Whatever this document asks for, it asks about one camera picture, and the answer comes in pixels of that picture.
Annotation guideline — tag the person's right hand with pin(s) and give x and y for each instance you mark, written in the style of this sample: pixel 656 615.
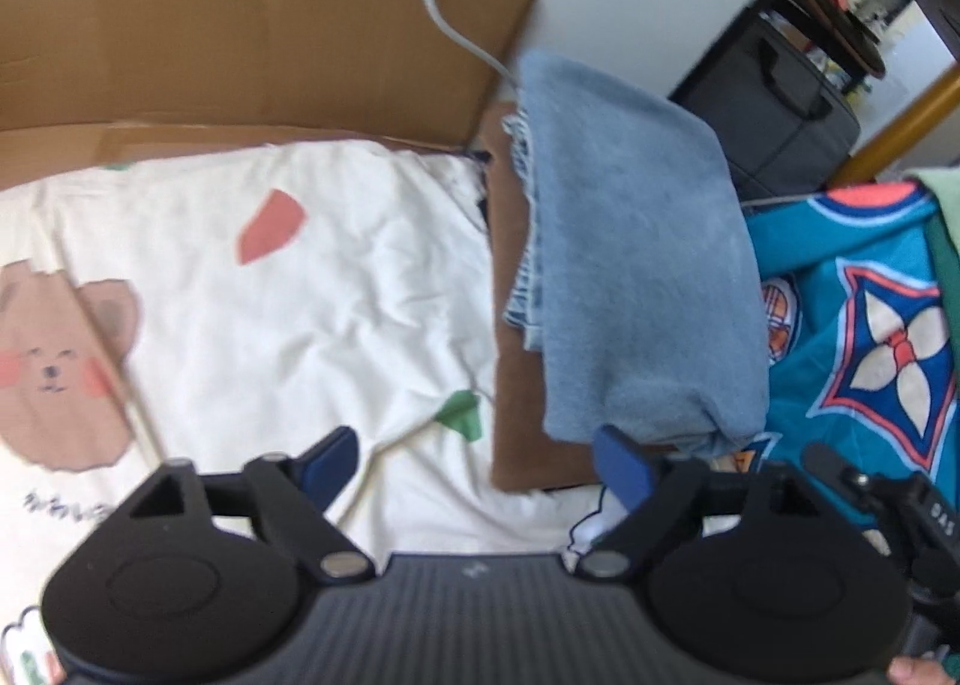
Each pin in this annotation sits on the person's right hand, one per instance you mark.
pixel 930 671

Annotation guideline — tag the brown folded garment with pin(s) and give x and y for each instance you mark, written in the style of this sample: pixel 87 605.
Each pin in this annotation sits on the brown folded garment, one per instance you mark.
pixel 517 392

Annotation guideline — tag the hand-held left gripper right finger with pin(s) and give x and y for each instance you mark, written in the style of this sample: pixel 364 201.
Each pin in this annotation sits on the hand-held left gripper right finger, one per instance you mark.
pixel 622 460

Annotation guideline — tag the pale green cloth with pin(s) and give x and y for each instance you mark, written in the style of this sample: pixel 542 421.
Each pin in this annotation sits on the pale green cloth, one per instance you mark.
pixel 945 220

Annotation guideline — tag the cream bear print bed sheet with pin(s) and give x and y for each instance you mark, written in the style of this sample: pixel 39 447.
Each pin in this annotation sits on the cream bear print bed sheet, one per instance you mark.
pixel 300 317

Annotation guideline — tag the brown cardboard sheet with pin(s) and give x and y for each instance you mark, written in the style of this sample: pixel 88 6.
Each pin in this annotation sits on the brown cardboard sheet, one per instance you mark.
pixel 225 40

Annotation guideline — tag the teal printed blanket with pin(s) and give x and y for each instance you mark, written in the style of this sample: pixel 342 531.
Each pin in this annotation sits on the teal printed blanket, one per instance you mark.
pixel 862 280

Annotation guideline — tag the dark wooden side table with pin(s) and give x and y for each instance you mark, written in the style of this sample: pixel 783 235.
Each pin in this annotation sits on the dark wooden side table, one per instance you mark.
pixel 832 10

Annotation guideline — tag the dark grey storage bag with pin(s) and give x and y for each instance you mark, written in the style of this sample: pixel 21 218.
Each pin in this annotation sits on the dark grey storage bag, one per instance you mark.
pixel 772 123

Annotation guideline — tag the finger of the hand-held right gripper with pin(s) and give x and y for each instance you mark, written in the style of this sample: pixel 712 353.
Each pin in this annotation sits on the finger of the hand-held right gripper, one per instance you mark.
pixel 832 471

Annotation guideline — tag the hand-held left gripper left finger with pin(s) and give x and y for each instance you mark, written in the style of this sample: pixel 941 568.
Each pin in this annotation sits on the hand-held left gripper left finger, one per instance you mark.
pixel 330 456

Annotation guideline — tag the yellow wooden rail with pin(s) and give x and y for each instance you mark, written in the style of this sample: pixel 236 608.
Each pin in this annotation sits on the yellow wooden rail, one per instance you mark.
pixel 907 123

